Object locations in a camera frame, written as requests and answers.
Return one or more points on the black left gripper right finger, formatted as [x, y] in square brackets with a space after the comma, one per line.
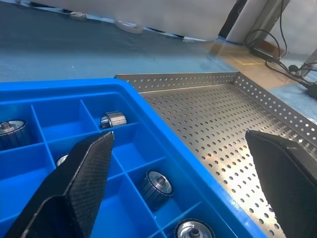
[289, 188]

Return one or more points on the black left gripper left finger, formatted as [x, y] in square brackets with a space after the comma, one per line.
[81, 188]

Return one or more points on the blue compartment tray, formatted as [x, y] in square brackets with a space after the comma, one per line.
[161, 138]

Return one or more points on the black power adapter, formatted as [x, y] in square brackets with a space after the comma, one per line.
[312, 91]

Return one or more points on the perforated steel tray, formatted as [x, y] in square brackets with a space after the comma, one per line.
[210, 111]

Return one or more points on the black power plug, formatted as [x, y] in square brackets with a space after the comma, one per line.
[293, 69]

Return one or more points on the grey metal leg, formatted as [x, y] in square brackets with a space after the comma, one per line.
[312, 62]

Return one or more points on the blue plastic table cover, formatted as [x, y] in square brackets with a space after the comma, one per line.
[74, 54]

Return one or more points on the black power strip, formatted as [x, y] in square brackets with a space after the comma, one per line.
[262, 53]

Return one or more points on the white round post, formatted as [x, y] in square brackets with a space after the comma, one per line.
[245, 17]

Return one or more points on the black post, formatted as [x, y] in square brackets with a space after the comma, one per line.
[226, 15]

